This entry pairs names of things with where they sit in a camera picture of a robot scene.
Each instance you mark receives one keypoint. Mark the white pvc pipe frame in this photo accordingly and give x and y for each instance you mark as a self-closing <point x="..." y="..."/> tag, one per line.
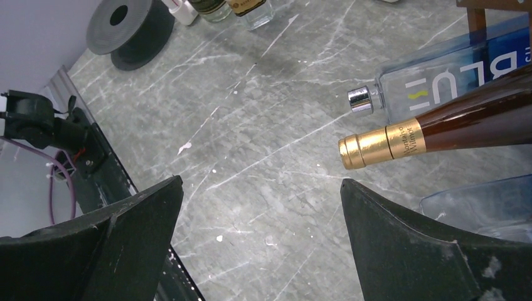
<point x="182" y="11"/>

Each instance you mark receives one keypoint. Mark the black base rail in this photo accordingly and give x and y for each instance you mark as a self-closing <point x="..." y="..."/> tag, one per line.
<point x="116" y="178"/>

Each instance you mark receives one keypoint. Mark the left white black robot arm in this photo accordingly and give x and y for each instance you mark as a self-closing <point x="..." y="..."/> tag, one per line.
<point x="32" y="118"/>

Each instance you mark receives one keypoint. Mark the small dark capped bottle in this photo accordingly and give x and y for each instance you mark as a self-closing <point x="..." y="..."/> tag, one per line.
<point x="252" y="13"/>

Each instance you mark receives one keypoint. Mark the lower blue clear bottle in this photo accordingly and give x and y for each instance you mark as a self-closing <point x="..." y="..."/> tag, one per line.
<point x="498" y="209"/>

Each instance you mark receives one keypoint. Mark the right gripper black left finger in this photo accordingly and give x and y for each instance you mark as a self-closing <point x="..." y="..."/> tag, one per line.
<point x="51" y="263"/>

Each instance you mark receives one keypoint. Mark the aluminium frame rail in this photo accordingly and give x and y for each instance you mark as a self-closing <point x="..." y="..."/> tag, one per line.
<point x="66" y="98"/>

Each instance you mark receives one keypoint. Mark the dark bottle gold cap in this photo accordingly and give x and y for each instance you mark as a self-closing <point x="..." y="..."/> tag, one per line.
<point x="495" y="114"/>

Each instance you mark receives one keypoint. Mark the blue labelled clear bottle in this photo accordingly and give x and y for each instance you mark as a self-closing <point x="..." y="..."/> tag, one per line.
<point x="432" y="76"/>

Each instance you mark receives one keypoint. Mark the brown wooden wine rack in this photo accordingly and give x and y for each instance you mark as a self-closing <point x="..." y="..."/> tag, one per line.
<point x="477" y="11"/>

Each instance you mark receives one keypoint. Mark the standing clear empty bottle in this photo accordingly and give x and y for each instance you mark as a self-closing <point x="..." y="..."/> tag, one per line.
<point x="212" y="11"/>

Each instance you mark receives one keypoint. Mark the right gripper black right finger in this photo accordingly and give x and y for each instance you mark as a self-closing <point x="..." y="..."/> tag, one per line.
<point x="403" y="255"/>

